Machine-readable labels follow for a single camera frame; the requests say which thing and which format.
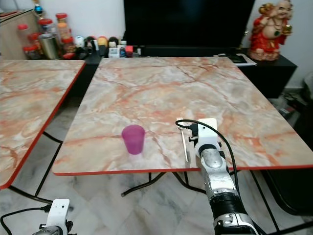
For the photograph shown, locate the silver metal fork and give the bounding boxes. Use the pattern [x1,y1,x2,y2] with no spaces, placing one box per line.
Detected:
[179,127,191,164]

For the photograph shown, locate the purple plastic cup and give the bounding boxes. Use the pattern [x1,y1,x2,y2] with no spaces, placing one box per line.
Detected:
[122,124,146,155]

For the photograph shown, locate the marble table with red edge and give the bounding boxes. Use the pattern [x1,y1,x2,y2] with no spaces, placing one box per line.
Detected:
[0,59,87,190]
[51,56,313,197]

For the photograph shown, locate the papers with black remote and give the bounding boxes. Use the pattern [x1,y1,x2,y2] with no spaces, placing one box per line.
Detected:
[219,52,258,66]

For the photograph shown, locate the black flat screen television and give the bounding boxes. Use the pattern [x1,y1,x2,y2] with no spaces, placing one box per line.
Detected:
[123,0,257,48]

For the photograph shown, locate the red laughing buddha statue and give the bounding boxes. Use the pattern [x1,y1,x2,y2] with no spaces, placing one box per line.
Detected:
[247,0,294,62]

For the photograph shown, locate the light wooden cabinet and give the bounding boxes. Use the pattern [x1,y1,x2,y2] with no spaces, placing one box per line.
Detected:
[0,8,45,61]

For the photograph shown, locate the slim red lid jar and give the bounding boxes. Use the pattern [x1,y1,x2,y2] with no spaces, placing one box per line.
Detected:
[17,23,29,47]

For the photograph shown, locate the steel tumbler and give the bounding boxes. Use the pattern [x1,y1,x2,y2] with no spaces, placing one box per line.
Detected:
[40,33,61,60]

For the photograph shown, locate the tall red lid jar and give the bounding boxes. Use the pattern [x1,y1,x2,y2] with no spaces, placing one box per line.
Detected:
[55,12,69,40]

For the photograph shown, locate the wide red lid jar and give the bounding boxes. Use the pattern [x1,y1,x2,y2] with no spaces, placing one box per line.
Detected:
[38,18,55,36]

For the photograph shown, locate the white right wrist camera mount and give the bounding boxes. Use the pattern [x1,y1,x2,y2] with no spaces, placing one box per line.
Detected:
[194,118,220,150]

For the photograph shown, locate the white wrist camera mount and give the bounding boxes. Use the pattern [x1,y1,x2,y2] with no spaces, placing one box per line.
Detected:
[46,198,71,231]
[194,118,220,150]

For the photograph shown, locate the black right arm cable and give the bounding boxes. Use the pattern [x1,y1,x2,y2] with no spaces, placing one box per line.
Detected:
[176,118,241,196]

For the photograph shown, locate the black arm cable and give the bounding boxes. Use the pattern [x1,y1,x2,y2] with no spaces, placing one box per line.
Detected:
[0,206,52,235]
[176,118,241,196]

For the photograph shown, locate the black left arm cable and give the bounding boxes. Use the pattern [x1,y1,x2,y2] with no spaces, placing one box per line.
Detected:
[0,206,52,235]

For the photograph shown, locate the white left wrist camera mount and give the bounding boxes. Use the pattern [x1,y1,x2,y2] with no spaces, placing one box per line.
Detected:
[46,198,71,231]

